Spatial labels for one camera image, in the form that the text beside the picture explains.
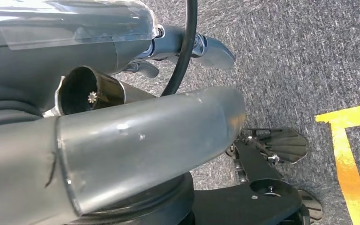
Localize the yellow floor tape square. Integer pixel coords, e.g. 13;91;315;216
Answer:
315;102;360;225

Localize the metal cylinder cable connector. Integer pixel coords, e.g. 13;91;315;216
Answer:
54;65;156;117

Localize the thick black cable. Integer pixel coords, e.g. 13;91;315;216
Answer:
160;0;198;97

